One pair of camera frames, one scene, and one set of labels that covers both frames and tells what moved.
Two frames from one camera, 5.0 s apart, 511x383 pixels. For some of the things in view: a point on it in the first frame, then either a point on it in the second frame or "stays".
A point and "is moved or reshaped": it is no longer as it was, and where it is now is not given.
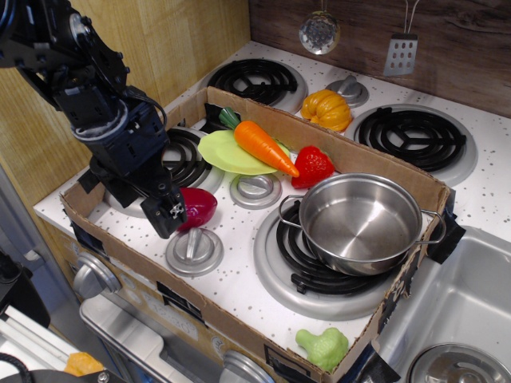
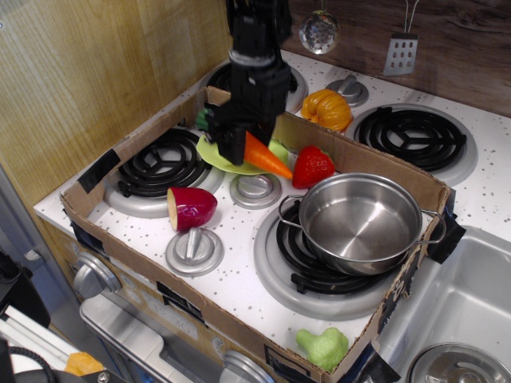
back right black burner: x=424 y=136 stays
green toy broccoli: x=326 y=349 stays
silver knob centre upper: x=255 y=191 stays
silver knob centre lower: x=195 y=252 stays
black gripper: x=124 y=143 to x=259 y=91
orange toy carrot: x=247 y=136 is moved or reshaped
